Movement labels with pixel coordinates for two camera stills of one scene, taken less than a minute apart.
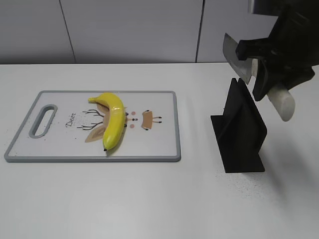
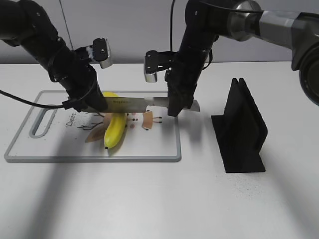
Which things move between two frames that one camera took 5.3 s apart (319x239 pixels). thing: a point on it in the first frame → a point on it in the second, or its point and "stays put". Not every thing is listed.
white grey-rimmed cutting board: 65,126 stays put
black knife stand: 240,131 stays put
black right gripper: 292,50 → 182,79
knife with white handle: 282,97 → 139,104
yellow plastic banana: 115,122 stays put
